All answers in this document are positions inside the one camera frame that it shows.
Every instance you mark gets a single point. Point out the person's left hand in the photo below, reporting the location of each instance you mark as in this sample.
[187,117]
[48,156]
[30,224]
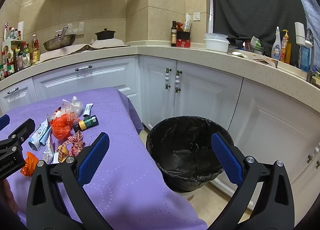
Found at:
[7,195]

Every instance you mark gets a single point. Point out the beige stove cover cloth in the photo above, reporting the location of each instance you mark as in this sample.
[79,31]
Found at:
[75,50]

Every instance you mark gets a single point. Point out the yellow dish soap bottle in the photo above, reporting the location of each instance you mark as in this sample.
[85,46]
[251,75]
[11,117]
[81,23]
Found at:
[286,50]

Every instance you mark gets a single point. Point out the black container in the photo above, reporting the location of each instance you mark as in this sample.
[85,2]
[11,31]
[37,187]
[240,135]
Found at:
[183,35]

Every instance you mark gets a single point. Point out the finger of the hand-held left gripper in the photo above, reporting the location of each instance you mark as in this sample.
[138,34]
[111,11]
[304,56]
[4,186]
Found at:
[23,128]
[3,121]

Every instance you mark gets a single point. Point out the beige stone countertop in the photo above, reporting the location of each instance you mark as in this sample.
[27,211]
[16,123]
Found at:
[200,57]

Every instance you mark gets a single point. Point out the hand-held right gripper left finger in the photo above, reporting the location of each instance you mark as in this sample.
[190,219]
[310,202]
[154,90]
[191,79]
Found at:
[93,157]

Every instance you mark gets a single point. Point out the small white drawer front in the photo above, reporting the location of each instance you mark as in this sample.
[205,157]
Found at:
[17,97]

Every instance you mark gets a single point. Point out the dark oil bottle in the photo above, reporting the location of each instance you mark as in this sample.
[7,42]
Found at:
[173,36]

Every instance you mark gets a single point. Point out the small green bottle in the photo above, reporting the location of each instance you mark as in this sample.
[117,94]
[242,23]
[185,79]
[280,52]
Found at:
[88,122]

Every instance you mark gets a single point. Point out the white paper towel roll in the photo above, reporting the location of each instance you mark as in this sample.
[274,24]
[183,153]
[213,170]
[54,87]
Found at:
[21,30]

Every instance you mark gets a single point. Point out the black lined trash bin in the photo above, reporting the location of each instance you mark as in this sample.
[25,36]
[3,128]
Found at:
[190,150]

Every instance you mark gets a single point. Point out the yellow snack wrapper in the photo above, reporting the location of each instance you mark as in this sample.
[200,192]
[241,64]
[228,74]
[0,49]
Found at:
[61,152]

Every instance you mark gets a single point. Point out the small white tube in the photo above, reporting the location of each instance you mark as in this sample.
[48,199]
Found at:
[87,109]

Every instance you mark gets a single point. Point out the orange plastic bag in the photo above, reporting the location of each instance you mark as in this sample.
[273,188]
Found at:
[61,126]

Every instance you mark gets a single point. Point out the red box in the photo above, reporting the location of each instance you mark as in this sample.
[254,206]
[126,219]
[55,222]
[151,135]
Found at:
[183,43]

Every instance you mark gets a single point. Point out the white double wall socket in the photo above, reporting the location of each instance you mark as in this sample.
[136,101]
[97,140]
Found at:
[76,28]

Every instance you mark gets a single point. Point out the white blue wrapper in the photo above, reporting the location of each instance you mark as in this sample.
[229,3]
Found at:
[38,135]

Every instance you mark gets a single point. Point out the small orange plastic scrap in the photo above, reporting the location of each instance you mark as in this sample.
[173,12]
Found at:
[28,163]

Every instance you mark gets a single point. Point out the red white checkered ribbon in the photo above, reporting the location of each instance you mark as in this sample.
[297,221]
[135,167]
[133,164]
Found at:
[75,142]

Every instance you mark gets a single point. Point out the clear plastic bag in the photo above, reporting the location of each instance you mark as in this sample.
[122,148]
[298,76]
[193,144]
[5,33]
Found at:
[76,105]

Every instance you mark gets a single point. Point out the blue grey patterned cloth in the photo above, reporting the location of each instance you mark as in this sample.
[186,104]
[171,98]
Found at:
[310,2]

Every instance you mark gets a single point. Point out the white single wall socket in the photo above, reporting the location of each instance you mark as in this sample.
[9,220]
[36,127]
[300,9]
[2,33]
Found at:
[197,16]

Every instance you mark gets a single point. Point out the silver blister pack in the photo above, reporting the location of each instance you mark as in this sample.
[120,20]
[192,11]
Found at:
[48,153]

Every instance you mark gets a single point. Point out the white wrapper with orange print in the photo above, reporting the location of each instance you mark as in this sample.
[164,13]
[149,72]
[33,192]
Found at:
[70,115]

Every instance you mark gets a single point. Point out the narrow white cabinet door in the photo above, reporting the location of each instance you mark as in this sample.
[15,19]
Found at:
[156,95]

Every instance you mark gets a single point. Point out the steel wok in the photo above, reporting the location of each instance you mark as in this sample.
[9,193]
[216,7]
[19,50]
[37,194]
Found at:
[58,42]

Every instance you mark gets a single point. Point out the purple tablecloth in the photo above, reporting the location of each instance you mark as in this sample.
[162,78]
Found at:
[125,170]

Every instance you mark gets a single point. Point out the wide white drawer front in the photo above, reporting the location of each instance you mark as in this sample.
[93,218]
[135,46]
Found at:
[100,77]

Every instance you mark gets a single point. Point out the white green packet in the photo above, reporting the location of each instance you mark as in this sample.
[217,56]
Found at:
[187,22]

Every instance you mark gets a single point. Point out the black clay pot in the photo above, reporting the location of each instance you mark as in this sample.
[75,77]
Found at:
[105,35]

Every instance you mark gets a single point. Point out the black curtain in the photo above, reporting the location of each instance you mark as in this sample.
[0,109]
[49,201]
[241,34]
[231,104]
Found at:
[250,2]

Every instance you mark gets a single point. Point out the red packet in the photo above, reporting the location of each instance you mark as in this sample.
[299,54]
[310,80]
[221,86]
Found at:
[179,26]

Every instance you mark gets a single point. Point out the metal faucet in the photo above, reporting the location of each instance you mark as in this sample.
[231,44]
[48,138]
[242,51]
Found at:
[311,52]

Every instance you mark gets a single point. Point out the white spray bottle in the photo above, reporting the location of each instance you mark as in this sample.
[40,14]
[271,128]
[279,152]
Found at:
[276,47]

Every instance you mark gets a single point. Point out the light blue packet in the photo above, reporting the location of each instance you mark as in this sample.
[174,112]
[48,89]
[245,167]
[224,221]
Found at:
[47,138]

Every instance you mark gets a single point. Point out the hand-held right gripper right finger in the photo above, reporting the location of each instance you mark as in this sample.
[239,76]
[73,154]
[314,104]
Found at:
[227,160]

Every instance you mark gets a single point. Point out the green white bag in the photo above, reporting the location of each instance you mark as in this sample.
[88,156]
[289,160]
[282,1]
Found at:
[255,43]

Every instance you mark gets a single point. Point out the group of condiment bottles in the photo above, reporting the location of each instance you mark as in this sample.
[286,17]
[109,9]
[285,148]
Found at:
[15,55]

